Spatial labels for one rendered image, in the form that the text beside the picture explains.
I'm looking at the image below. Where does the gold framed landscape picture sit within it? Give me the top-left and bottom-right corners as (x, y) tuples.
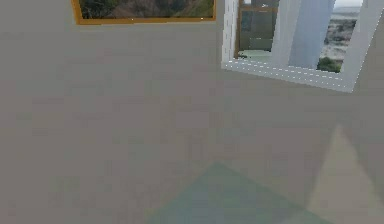
(70, 0), (218, 26)

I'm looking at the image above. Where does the white framed window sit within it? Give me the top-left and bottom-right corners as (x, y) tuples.
(221, 0), (384, 94)

